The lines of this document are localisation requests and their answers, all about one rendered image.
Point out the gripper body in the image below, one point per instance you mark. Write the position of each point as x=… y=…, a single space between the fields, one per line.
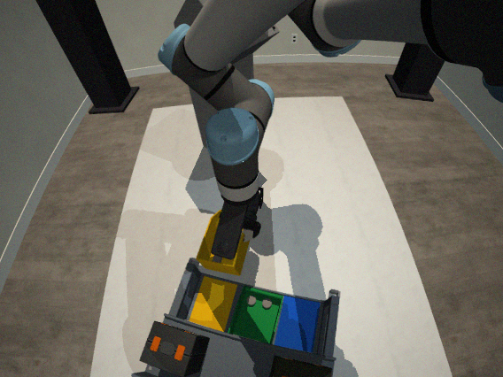
x=252 y=209

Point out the dark grey metal shelf frame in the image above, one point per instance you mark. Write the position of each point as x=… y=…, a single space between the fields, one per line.
x=304 y=324

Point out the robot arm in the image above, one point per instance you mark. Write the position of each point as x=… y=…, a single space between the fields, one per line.
x=464 y=32

